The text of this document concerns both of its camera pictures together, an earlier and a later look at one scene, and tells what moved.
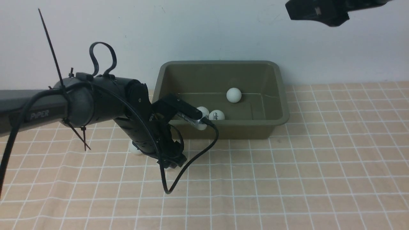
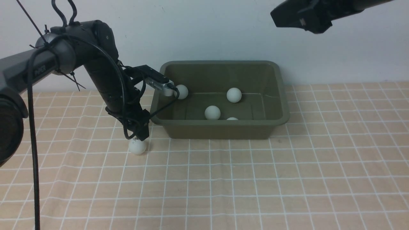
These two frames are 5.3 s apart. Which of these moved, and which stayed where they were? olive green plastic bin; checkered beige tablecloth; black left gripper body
Moved: black left gripper body
Stayed: checkered beige tablecloth; olive green plastic bin
